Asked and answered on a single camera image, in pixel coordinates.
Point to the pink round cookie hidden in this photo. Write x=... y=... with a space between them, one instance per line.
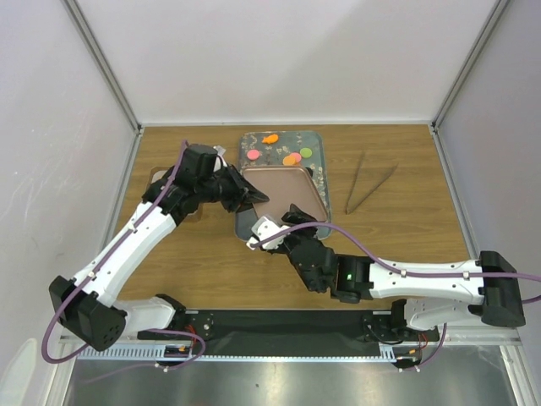
x=296 y=156

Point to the clear box with paper cups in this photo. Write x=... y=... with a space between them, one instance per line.
x=157 y=173

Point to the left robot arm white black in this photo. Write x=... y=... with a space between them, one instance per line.
x=87 y=304

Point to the orange round cookie stacked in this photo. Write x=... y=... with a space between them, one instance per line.
x=289 y=161

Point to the pink round cookie left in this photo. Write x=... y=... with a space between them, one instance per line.
x=253 y=155

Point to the orange fish cookie top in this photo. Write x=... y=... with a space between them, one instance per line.
x=270 y=139

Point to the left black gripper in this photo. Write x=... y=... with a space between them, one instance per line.
x=244 y=195

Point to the floral patterned metal tray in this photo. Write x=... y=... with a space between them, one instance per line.
x=272 y=155

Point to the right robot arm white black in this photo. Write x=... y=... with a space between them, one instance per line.
x=426 y=295

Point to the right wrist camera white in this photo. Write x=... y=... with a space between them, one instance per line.
x=264 y=228

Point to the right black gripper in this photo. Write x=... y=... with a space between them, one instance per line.
x=296 y=216

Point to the green round cookie top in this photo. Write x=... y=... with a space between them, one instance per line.
x=305 y=152

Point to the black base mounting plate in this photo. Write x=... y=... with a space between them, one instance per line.
x=298 y=333

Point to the aluminium frame rail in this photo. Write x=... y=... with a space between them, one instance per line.
x=173 y=347

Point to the brown translucent box lid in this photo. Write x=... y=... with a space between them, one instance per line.
x=286 y=185

